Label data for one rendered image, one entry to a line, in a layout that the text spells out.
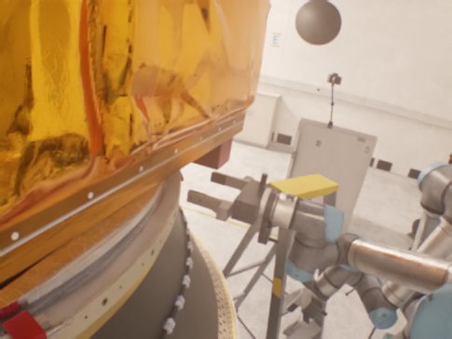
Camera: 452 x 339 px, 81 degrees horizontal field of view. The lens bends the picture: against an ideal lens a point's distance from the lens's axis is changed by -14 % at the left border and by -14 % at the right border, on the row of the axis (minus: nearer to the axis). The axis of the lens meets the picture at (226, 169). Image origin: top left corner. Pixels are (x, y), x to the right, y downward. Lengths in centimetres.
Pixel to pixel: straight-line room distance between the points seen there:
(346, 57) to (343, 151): 420
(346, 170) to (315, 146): 47
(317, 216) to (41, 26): 57
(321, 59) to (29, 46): 735
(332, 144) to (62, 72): 343
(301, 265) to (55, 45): 62
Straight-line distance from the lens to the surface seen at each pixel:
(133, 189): 66
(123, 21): 48
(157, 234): 64
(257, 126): 728
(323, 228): 65
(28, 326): 45
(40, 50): 38
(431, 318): 45
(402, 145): 797
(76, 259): 52
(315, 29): 764
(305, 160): 373
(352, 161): 373
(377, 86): 766
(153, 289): 72
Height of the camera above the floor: 208
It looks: 21 degrees down
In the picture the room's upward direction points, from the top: 10 degrees clockwise
